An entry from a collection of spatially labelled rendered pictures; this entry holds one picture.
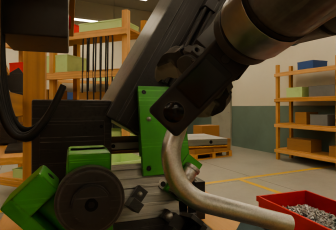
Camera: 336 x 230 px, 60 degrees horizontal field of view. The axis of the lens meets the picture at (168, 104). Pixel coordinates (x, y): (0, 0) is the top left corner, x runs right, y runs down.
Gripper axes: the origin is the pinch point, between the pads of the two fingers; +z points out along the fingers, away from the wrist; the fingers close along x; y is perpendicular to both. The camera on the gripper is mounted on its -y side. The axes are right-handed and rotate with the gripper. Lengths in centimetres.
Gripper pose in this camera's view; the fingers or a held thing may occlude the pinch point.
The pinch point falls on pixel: (176, 97)
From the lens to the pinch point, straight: 47.3
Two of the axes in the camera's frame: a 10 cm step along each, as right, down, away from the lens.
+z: -2.9, 2.7, 9.2
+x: -7.4, -6.8, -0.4
